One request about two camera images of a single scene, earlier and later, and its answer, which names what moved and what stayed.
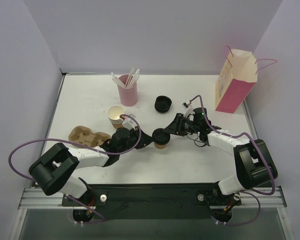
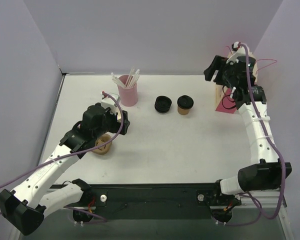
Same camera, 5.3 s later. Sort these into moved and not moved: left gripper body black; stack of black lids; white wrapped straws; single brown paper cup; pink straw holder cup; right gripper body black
Moved: single brown paper cup; right gripper body black; left gripper body black
Not moved: white wrapped straws; pink straw holder cup; stack of black lids
